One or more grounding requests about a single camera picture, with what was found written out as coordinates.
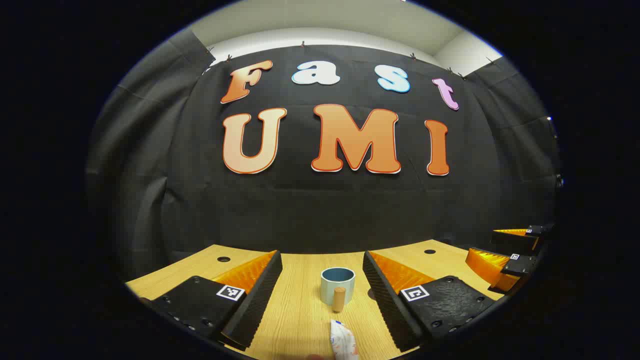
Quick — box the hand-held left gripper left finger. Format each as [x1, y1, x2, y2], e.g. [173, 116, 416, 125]
[150, 250, 284, 352]

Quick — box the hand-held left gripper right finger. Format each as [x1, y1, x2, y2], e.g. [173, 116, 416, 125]
[362, 250, 496, 353]

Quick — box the wooden desktop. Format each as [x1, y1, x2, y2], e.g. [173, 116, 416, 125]
[125, 239, 506, 360]

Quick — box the white toothpaste tube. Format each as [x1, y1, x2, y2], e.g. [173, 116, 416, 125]
[329, 320, 360, 360]

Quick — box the light blue cup wooden handle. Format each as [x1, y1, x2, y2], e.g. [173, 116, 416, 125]
[320, 267, 356, 311]

